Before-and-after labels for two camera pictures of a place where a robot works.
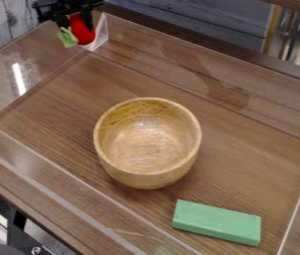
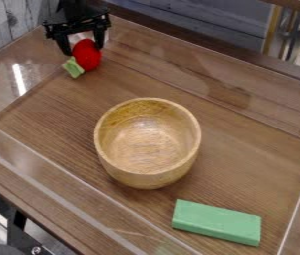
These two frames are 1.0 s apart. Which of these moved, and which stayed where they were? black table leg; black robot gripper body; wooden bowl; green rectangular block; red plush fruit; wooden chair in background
Moved: black robot gripper body; red plush fruit
Stayed: green rectangular block; wooden chair in background; wooden bowl; black table leg
